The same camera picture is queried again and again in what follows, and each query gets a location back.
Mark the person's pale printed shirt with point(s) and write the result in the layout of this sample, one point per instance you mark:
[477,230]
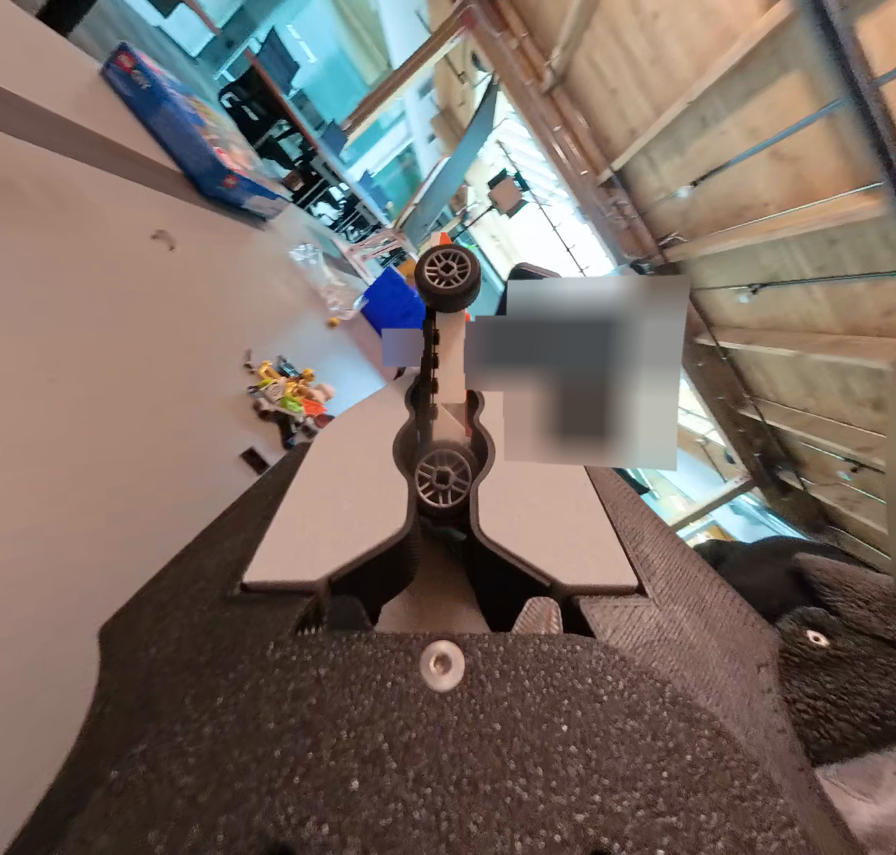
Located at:
[868,813]

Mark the lime white lego minifigure torso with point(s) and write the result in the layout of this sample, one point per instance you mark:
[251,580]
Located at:
[297,398]

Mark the blue plastic bin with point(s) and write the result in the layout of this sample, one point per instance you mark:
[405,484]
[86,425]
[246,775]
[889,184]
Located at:
[392,302]

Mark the orange lego race car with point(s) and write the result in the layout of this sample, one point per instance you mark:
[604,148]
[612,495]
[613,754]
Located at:
[448,279]

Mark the dark lego piece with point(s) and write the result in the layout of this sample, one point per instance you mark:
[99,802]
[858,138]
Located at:
[254,459]

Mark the blue lego box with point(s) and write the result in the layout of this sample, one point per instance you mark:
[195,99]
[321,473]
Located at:
[182,121]

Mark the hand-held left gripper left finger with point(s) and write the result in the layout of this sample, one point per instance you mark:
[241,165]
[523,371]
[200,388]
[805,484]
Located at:
[336,512]

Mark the clear plastic bag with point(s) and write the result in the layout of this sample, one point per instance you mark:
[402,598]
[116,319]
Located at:
[329,279]

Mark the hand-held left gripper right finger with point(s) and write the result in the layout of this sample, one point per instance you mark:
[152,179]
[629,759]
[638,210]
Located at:
[560,533]

